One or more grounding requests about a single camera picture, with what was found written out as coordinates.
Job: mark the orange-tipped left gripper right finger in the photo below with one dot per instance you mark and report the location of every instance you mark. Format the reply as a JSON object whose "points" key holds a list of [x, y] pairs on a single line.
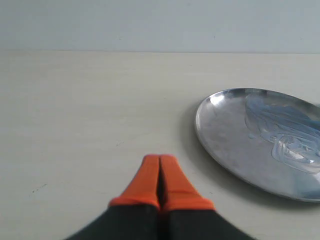
{"points": [[187, 214]]}

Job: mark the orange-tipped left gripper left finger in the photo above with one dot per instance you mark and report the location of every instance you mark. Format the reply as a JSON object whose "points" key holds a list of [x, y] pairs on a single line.
{"points": [[134, 214]]}

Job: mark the smeared light blue paste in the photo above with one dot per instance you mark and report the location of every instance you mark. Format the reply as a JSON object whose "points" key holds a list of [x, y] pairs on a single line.
{"points": [[295, 137]]}

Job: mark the round stainless steel plate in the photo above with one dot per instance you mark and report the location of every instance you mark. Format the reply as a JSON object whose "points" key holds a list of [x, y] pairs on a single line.
{"points": [[221, 129]]}

